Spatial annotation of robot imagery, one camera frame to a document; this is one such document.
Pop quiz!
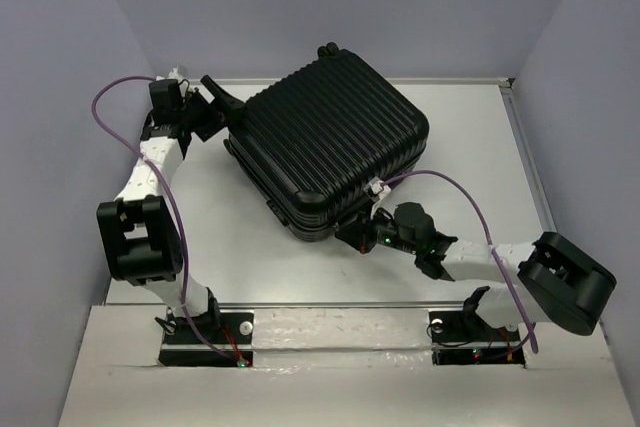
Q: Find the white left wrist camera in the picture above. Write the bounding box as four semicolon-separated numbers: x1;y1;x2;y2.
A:
155;65;187;82

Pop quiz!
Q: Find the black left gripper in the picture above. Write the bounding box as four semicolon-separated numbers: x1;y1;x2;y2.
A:
179;76;246;141

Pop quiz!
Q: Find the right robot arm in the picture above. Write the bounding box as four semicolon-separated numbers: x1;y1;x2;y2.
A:
335;202;617;339

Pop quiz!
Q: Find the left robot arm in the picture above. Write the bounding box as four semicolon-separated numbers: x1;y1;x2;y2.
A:
96;76;244;342

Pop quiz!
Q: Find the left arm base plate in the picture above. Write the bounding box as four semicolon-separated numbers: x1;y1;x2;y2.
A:
154;310;255;368

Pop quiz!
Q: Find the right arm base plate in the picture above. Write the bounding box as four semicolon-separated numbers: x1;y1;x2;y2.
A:
426;310;526;366

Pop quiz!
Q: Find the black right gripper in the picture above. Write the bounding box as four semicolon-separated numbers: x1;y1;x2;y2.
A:
333;202;419;256

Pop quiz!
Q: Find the black hard-shell suitcase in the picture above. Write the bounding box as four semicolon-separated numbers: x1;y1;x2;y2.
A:
225;42;430;242

